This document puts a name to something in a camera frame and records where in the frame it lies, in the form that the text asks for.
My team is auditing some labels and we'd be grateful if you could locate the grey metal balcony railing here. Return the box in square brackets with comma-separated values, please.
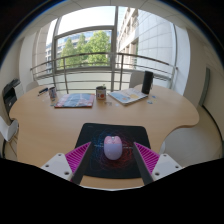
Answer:
[29, 52, 178, 94]

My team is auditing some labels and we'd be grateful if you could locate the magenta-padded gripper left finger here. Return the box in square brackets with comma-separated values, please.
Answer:
[40, 141, 93, 185]

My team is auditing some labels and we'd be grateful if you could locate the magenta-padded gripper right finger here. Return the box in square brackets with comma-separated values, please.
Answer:
[132, 141, 184, 186]

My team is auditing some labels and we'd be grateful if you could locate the black and white printer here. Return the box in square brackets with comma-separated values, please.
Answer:
[2, 78, 22, 113]

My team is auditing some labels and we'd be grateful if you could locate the black mouse pad, swirl print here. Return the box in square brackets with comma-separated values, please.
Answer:
[73, 122, 152, 180]

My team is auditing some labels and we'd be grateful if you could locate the printed can with red band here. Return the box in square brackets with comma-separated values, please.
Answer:
[48, 86, 58, 102]

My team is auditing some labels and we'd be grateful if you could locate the red and blue printed mat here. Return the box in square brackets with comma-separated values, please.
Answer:
[53, 92, 96, 109]

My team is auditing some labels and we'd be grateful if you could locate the white chair with wooden legs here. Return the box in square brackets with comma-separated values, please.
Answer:
[0, 115, 19, 158]

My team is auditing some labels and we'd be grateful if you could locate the white printed mug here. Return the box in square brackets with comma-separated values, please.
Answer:
[95, 85, 107, 101]

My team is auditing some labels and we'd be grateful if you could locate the dark blue stapler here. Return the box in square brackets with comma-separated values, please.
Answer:
[37, 87, 49, 97]

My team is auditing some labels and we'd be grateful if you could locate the pink and lilac computer mouse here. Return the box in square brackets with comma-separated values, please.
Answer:
[103, 134, 124, 161]

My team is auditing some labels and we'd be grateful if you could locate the light blue illustrated book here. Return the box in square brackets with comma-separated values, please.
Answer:
[107, 87, 149, 107]

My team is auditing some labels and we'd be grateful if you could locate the tall black bottle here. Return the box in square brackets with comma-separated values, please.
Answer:
[141, 70, 155, 95]

